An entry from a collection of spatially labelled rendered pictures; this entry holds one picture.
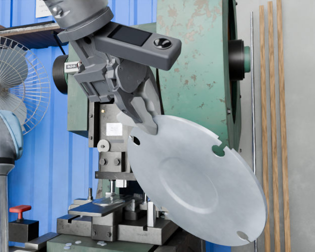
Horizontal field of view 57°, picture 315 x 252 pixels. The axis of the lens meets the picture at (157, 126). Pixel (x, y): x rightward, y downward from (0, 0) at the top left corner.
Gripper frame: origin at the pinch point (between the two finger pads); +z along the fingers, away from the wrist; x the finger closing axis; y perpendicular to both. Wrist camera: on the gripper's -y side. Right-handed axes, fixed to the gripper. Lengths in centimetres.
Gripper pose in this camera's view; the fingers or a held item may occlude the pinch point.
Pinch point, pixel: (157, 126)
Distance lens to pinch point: 49.6
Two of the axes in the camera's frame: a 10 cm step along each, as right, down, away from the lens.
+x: -4.1, 6.7, -6.2
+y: -8.2, 0.3, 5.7
